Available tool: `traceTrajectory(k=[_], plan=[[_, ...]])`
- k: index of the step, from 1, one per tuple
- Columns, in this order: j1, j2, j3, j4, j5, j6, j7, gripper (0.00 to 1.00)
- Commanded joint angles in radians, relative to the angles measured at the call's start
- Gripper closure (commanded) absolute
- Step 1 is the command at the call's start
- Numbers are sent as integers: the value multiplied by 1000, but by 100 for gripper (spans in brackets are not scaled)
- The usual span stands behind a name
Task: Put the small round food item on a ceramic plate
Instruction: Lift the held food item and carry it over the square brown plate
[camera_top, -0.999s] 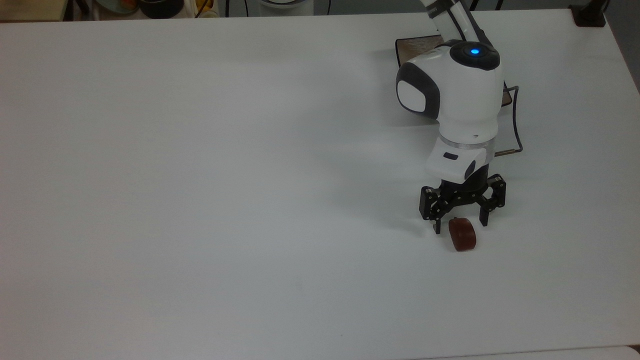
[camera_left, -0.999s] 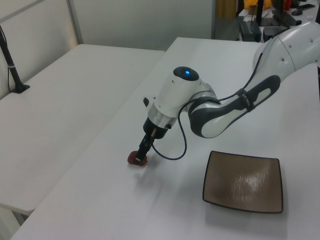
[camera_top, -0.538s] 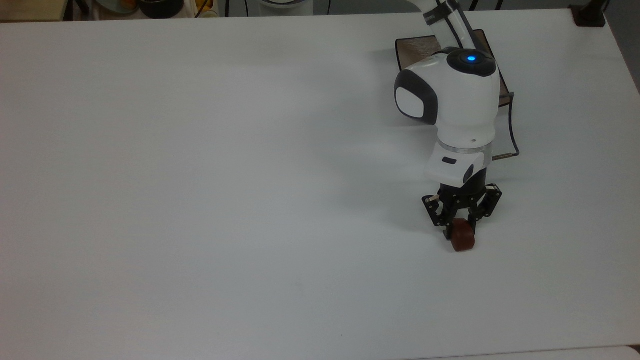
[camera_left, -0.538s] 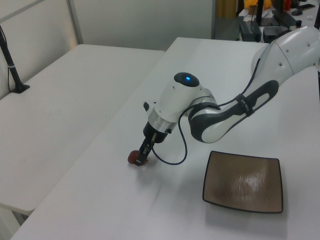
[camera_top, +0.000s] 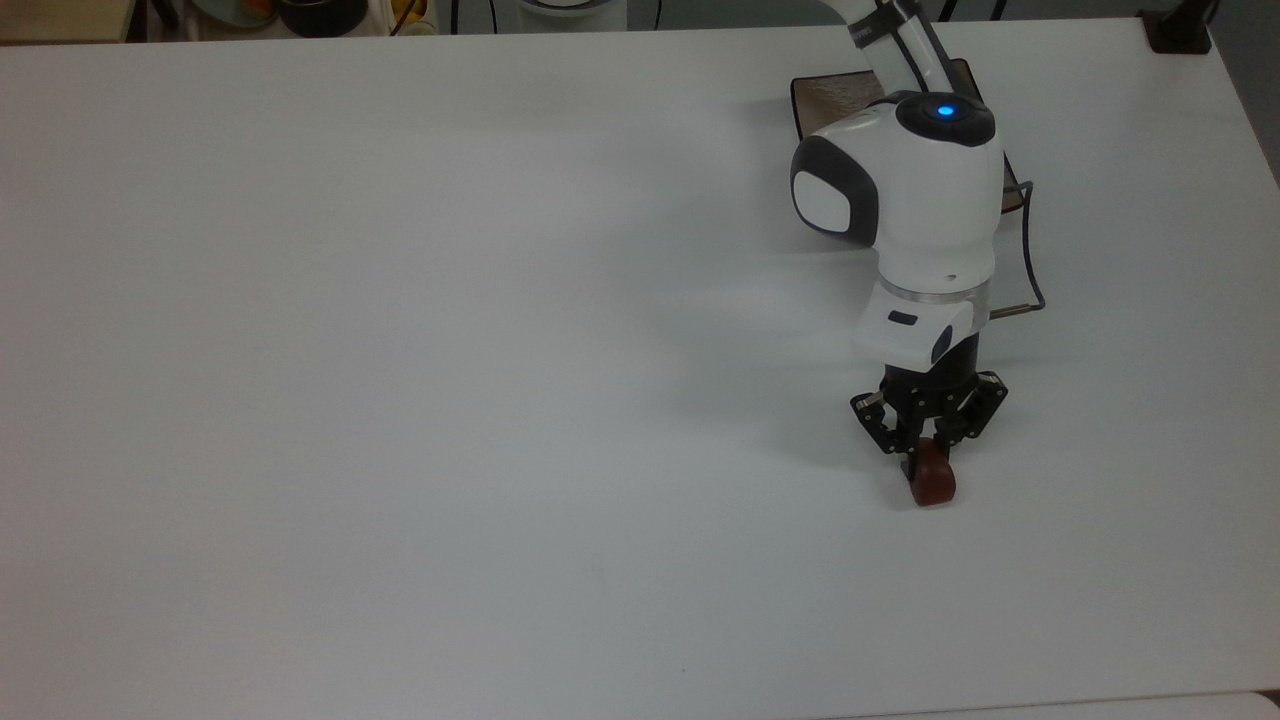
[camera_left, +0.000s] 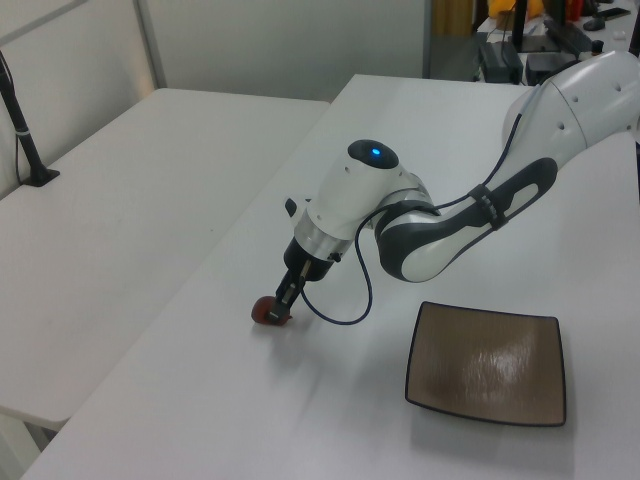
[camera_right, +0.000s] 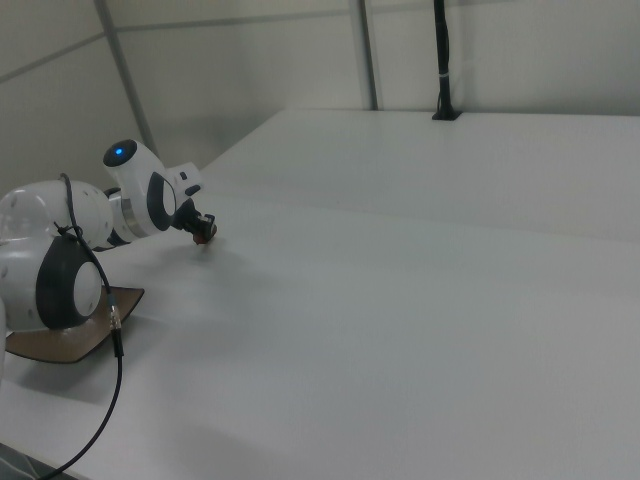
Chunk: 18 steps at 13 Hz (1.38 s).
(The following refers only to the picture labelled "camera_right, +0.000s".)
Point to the small round red-brown food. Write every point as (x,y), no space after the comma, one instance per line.
(206,235)

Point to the black camera stand pole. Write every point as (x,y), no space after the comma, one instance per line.
(443,50)

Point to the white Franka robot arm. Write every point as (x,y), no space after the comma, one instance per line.
(30,225)

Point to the square brown ceramic plate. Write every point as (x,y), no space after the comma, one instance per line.
(60,345)

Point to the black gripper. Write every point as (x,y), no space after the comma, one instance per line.
(185,215)

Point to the grey metal partition post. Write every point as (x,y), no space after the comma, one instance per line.
(366,50)
(124,65)

